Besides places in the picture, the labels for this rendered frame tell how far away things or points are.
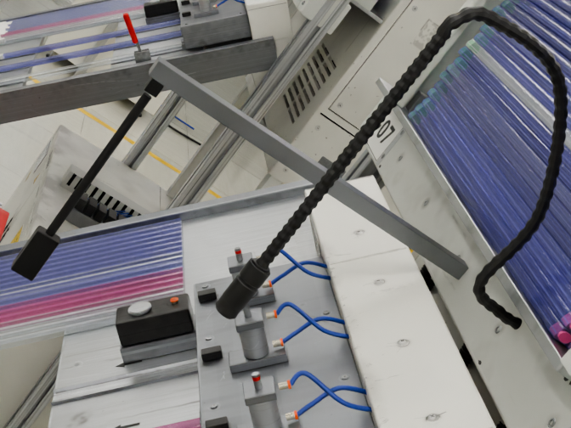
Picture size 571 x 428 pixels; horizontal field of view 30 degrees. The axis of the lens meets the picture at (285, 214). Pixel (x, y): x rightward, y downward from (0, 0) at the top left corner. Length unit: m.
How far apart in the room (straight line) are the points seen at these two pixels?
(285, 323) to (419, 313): 0.13
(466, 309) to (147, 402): 0.31
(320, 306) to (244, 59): 1.17
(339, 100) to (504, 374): 1.37
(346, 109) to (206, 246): 0.93
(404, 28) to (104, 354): 1.20
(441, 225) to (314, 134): 1.13
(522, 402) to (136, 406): 0.39
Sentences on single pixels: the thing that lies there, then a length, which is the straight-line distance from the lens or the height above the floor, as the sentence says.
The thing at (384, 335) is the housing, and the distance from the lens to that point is 0.90.
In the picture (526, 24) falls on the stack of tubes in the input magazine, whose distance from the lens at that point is 1.11.
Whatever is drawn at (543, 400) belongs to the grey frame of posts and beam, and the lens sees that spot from 0.80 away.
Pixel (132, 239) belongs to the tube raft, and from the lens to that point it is 1.34.
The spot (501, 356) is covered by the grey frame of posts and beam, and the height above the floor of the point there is 1.34.
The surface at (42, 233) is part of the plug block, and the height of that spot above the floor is 1.17.
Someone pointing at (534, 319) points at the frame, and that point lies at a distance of 0.80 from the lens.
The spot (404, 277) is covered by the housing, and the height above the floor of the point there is 1.31.
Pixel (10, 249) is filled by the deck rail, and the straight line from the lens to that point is 1.41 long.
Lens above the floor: 1.54
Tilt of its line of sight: 15 degrees down
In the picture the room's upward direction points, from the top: 38 degrees clockwise
